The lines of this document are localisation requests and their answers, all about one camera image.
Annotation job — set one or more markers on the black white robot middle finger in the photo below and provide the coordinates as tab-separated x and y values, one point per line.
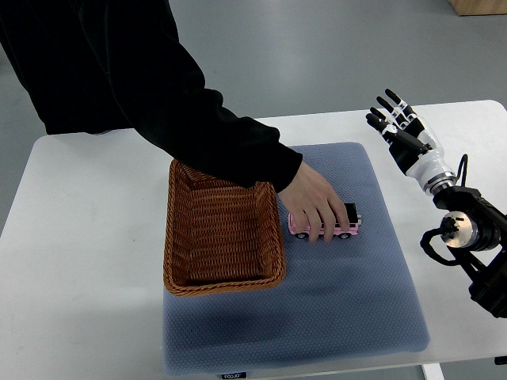
398	120

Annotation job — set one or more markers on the pink toy car black roof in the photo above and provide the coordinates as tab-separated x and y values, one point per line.
354	218

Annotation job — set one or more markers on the blue-grey mesh mat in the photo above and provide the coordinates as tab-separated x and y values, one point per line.
342	299

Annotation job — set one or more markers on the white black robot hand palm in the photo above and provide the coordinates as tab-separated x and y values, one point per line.
428	168

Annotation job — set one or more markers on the white table leg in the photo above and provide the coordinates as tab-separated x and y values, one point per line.
432	371

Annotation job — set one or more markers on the person's bare hand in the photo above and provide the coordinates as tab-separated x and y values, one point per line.
314	204

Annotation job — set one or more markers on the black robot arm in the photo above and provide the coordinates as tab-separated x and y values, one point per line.
472	234

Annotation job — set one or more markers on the black white robot index finger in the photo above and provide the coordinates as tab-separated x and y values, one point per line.
377	118

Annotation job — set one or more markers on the wooden box corner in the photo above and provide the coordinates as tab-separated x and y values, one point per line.
479	7

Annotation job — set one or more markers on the brown wicker basket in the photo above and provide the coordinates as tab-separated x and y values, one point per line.
220	237

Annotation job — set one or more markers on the black white robot ring finger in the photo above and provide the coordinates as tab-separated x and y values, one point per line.
400	107

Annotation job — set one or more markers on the black sleeved forearm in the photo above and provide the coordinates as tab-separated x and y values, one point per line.
94	66

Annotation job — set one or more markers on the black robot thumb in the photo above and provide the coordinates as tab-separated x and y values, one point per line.
396	136

